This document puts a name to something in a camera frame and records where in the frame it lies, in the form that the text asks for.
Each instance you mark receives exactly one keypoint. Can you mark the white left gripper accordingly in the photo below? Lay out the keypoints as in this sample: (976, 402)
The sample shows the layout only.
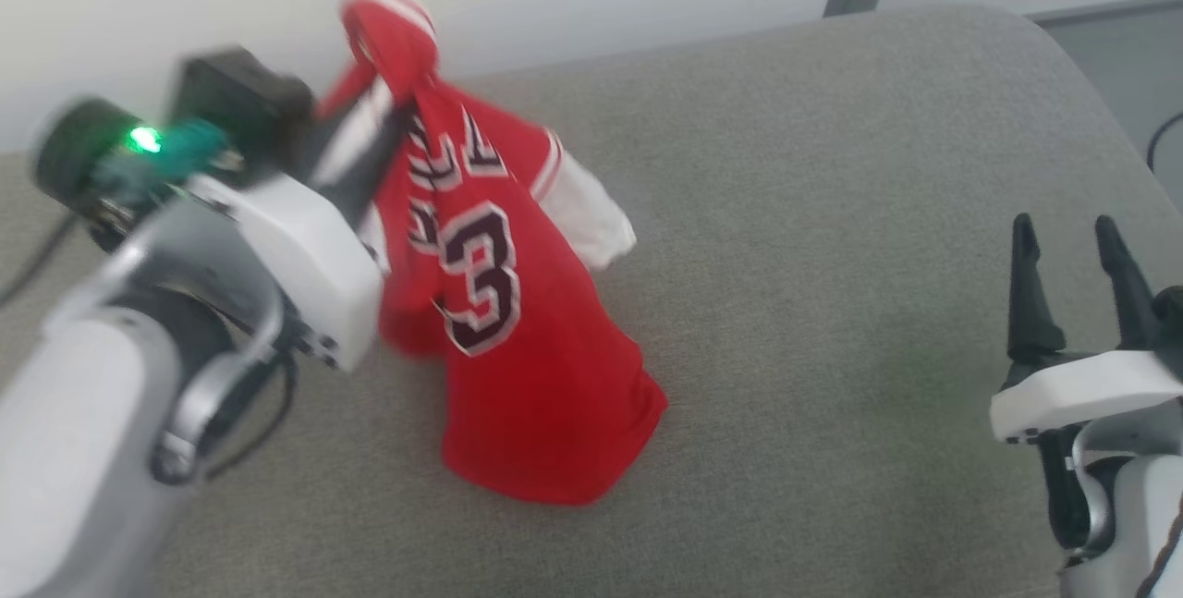
(314, 256)

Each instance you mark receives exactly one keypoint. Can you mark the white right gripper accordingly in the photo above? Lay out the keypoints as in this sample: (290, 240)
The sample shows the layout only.
(1081, 390)

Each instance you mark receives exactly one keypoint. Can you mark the red basketball jersey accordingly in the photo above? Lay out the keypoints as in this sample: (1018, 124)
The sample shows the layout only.
(518, 376)

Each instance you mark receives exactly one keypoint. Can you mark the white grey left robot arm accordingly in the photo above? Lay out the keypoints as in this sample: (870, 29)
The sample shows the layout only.
(83, 413)

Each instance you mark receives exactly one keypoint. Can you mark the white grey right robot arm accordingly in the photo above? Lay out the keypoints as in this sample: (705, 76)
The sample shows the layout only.
(1128, 506)

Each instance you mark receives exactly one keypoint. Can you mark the grey fabric sofa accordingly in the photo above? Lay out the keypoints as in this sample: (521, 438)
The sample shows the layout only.
(832, 210)

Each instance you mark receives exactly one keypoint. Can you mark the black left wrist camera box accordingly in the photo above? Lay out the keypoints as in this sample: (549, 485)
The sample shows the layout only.
(240, 108)

